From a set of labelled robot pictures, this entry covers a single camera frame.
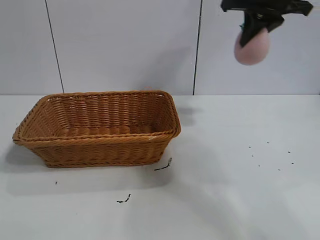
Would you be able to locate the pink peach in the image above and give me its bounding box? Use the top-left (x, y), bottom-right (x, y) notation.
top-left (234, 23), bottom-right (272, 67)

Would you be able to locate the brown woven wicker basket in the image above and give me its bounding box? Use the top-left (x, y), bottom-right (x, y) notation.
top-left (12, 90), bottom-right (182, 168)

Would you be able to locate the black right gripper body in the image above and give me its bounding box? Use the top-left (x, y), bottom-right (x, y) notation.
top-left (220, 0), bottom-right (314, 17)

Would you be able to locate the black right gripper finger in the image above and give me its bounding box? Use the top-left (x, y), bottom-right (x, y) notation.
top-left (264, 13), bottom-right (286, 34)
top-left (239, 11), bottom-right (266, 48)

